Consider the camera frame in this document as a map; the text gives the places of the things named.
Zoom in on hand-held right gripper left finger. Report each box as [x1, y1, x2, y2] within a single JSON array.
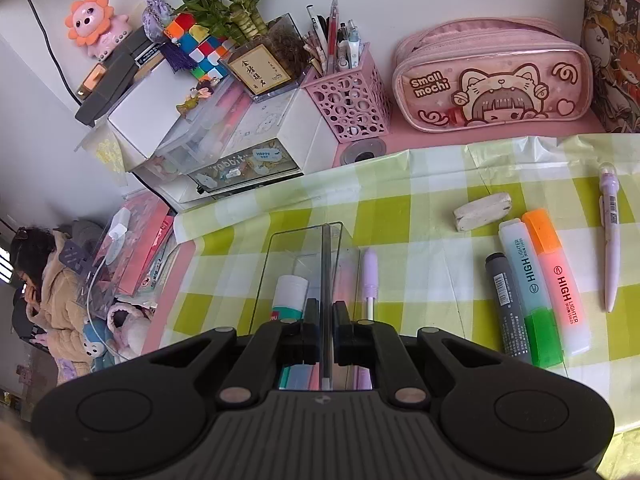
[[149, 299, 322, 407]]

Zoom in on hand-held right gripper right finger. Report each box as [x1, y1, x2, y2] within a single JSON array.
[[332, 302, 502, 407]]

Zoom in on white teal glue stick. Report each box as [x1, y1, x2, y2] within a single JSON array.
[[272, 275, 310, 392]]

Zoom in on lilac slim pen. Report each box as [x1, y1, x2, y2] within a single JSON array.
[[350, 248, 379, 392]]

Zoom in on clear plastic organizer box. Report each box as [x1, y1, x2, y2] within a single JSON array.
[[252, 221, 373, 393]]

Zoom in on dark grey marker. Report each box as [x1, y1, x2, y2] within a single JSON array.
[[484, 251, 532, 365]]

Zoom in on white eraser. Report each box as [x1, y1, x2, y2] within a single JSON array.
[[454, 192, 512, 232]]

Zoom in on pale blue green highlighter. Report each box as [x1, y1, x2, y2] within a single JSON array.
[[498, 218, 565, 368]]

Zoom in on orange highlighter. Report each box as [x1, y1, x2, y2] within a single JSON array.
[[521, 208, 592, 357]]

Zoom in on purple dome-top pen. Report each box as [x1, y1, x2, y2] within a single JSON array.
[[598, 161, 622, 314]]

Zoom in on green checkered tablecloth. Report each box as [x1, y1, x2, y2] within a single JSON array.
[[172, 132, 640, 480]]

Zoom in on salmon red book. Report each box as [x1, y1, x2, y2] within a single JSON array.
[[102, 194, 173, 296]]

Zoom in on white drawer organizer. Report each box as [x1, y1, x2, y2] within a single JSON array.
[[132, 87, 341, 212]]

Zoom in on blue plush toy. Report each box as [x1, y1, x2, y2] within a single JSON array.
[[82, 321, 114, 362]]

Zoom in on white charger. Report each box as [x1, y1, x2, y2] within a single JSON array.
[[107, 209, 132, 241]]

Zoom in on clear lidded plastic box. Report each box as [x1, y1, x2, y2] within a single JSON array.
[[150, 80, 251, 172]]

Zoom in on pink perforated pen holder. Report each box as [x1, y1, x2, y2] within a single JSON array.
[[304, 42, 392, 144]]

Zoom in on dark perforated stand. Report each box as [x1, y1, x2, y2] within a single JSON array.
[[57, 237, 94, 274]]

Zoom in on small cartoon figurine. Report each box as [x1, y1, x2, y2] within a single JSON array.
[[176, 85, 217, 117]]

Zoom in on white cardboard box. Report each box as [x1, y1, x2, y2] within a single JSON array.
[[107, 60, 201, 158]]

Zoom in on clear plant pot with label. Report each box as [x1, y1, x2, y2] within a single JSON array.
[[217, 12, 313, 103]]

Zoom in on clear bag with yellow pieces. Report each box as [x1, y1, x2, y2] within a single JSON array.
[[75, 125, 127, 187]]

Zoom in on pink cartoon pencil case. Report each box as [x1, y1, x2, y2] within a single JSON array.
[[391, 17, 593, 133]]

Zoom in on bunch of pens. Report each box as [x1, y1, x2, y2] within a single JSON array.
[[302, 0, 363, 76]]

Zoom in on colourful puzzle cube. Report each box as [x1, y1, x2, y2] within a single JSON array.
[[165, 12, 236, 86]]

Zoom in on dark grey stapler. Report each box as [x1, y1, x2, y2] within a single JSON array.
[[75, 25, 166, 126]]

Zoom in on brown wooden block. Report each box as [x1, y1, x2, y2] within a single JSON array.
[[82, 65, 109, 94]]

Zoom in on purple sachet charm with tassel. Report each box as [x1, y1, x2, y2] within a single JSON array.
[[142, 0, 197, 74]]

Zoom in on pink orange lion toy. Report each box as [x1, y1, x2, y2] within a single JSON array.
[[64, 0, 132, 58]]

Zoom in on cat print book slipcase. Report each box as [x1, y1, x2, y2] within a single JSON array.
[[580, 0, 640, 134]]

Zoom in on grey desk cable grommet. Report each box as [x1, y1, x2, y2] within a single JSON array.
[[341, 139, 387, 166]]

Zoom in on white charger cable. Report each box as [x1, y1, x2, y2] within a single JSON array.
[[85, 237, 119, 327]]

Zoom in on black wall cable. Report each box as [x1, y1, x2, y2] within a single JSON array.
[[17, 0, 84, 106]]

